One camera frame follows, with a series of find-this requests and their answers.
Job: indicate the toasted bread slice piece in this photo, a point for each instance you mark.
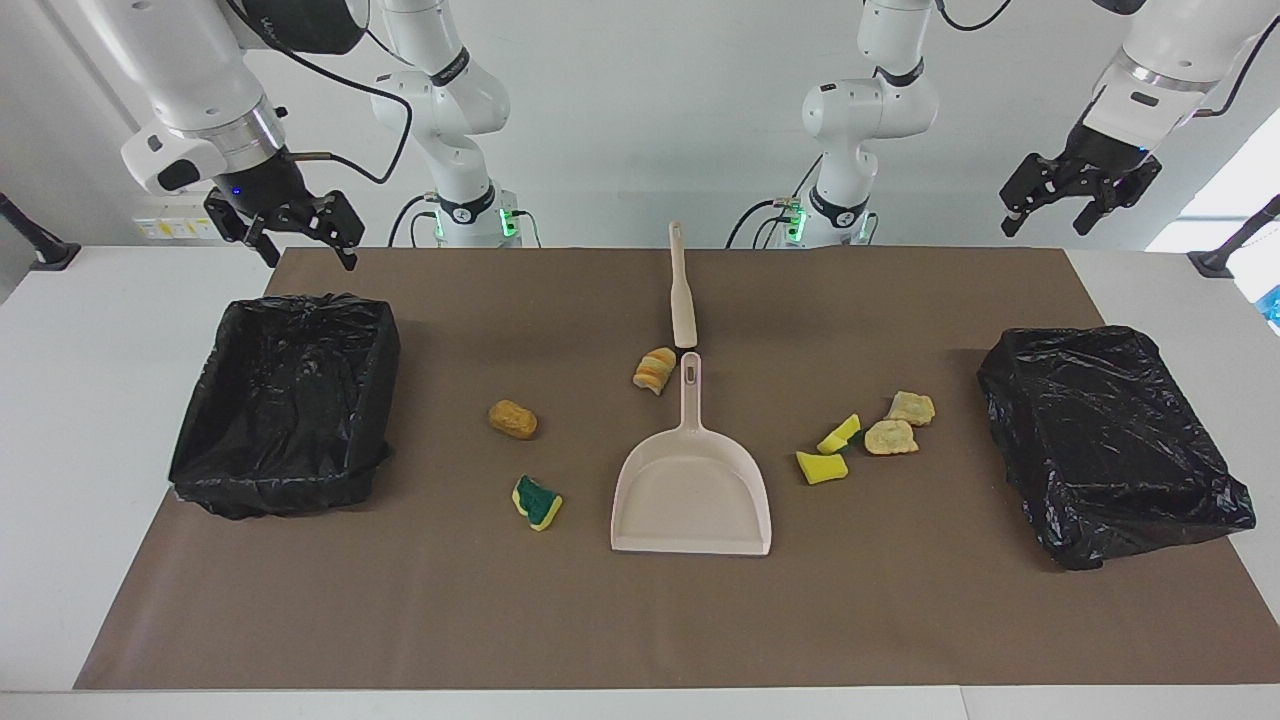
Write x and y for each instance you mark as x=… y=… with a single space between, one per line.
x=890 y=437
x=912 y=408

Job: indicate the plain yellow sponge piece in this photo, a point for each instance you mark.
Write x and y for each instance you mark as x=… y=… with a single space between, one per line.
x=820 y=468

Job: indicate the brown paper table mat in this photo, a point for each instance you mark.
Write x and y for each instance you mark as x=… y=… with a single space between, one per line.
x=640 y=620

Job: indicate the black bag lined bin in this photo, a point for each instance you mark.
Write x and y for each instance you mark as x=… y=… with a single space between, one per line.
x=290 y=400
x=1110 y=450

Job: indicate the green and yellow sponge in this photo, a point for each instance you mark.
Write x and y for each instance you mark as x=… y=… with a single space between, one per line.
x=538 y=505

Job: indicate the white wall socket box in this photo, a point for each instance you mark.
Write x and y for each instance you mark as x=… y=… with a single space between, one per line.
x=180 y=215

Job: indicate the brown toy bread roll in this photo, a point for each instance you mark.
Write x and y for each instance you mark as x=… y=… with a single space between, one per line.
x=512 y=420

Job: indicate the beige hand brush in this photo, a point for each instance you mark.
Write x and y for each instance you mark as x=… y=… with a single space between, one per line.
x=683 y=310

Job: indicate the beige plastic dustpan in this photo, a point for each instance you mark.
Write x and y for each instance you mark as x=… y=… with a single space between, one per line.
x=690 y=500

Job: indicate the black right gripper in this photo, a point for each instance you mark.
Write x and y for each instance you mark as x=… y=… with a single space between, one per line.
x=265 y=185

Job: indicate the toy croissant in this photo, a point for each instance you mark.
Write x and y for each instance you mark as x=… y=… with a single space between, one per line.
x=655 y=370

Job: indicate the yellow sponge piece green edge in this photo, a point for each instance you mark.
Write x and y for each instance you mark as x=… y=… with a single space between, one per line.
x=838 y=436

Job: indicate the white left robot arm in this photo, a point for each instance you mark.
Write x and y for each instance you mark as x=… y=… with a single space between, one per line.
x=870 y=110

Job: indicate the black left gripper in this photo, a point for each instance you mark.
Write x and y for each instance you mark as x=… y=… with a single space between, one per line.
x=1105 y=160

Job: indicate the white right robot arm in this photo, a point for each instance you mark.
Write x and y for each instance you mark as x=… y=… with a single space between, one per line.
x=200 y=70

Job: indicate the blue object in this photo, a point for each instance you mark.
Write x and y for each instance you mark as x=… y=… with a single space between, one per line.
x=1273 y=305

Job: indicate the black stand foot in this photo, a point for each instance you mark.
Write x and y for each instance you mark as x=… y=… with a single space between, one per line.
x=50 y=255
x=1215 y=265

